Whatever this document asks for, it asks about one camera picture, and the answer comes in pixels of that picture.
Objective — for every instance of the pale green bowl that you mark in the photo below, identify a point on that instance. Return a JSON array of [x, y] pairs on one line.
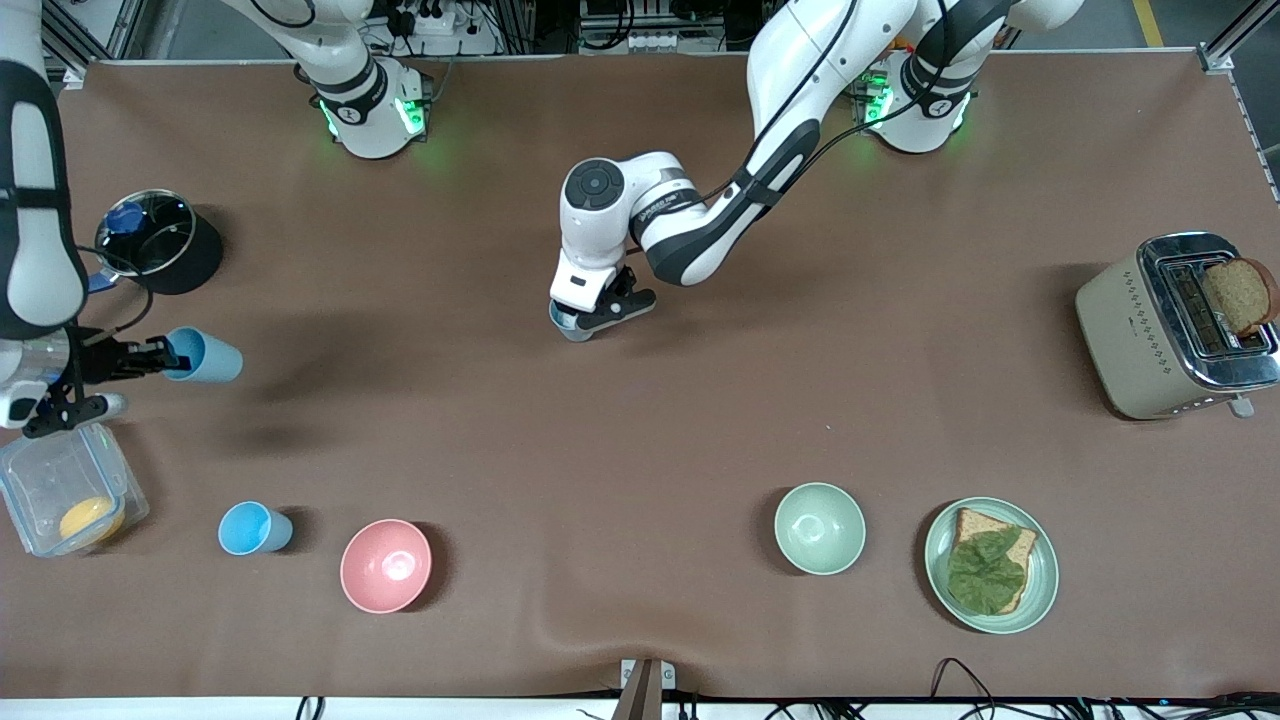
[[820, 528]]

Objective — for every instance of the white power strip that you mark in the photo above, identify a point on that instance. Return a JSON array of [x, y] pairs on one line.
[[430, 18]]

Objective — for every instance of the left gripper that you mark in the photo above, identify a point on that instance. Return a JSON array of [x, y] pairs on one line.
[[562, 307]]

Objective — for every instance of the orange round food piece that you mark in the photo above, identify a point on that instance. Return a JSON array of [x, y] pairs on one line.
[[88, 518]]

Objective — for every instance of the brown bread slice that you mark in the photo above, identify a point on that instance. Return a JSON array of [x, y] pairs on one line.
[[975, 522]]

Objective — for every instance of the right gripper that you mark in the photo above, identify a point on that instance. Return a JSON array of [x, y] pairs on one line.
[[103, 362]]

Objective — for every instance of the white socket strip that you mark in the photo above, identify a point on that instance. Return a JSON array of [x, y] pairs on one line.
[[655, 43]]

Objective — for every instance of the beige and chrome toaster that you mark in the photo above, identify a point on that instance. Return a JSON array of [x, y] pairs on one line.
[[1125, 340]]

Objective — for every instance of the metal table clamp bracket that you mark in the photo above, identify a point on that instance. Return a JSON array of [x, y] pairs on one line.
[[645, 690]]

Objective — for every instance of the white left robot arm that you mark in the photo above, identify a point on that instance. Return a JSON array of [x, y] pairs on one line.
[[690, 240]]

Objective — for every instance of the pink bowl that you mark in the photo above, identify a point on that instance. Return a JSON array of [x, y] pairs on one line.
[[385, 566]]

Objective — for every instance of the brown toast slice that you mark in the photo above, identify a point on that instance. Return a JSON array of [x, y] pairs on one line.
[[1240, 295]]

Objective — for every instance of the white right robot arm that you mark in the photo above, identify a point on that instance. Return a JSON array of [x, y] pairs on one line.
[[40, 230]]

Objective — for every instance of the bright blue plastic cup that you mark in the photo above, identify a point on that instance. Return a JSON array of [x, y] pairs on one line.
[[212, 357], [248, 528]]

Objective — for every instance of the pale grey-blue plastic cup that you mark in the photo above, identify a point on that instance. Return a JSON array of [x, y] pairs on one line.
[[572, 330]]

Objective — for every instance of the green lettuce leaf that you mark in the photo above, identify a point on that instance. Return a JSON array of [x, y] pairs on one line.
[[985, 575]]

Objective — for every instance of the clear plastic food container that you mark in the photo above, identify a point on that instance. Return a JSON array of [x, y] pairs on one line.
[[45, 480]]

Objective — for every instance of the pale green plate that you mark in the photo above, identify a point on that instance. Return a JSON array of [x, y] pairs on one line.
[[1045, 575]]

